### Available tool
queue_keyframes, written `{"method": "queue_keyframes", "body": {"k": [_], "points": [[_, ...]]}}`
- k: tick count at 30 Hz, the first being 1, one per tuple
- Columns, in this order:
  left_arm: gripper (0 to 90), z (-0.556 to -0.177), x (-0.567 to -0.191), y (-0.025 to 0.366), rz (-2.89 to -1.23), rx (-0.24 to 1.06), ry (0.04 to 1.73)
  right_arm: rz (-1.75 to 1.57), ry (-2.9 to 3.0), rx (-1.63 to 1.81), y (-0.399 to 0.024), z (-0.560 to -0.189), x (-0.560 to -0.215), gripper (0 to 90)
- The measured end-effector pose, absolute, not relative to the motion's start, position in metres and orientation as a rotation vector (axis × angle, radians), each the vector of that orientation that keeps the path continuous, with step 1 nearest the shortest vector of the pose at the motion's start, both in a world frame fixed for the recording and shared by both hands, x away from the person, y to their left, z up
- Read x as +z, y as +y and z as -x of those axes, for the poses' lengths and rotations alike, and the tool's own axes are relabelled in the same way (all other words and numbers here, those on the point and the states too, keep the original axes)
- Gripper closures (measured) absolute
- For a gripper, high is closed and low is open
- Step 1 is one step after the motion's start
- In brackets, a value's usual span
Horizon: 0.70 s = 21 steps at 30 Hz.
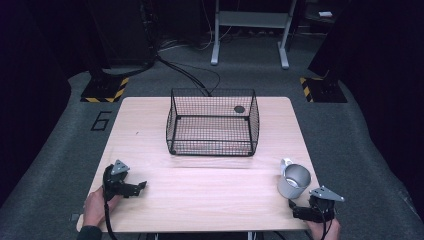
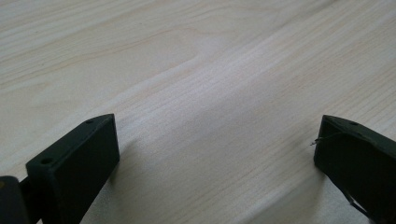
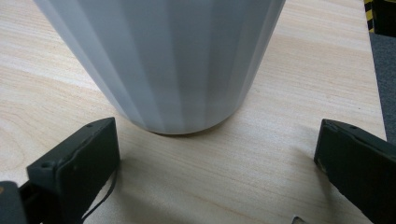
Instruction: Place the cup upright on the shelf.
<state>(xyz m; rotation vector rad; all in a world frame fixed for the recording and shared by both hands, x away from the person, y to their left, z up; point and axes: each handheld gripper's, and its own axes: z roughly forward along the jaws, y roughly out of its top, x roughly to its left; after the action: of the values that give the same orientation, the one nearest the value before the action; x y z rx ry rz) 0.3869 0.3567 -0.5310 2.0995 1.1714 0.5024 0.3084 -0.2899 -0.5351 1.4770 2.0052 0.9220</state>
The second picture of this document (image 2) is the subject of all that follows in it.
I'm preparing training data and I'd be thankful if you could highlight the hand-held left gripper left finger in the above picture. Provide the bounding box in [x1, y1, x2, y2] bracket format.
[25, 113, 120, 224]

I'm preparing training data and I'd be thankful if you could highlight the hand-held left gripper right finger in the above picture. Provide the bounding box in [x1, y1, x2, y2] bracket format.
[313, 114, 396, 224]

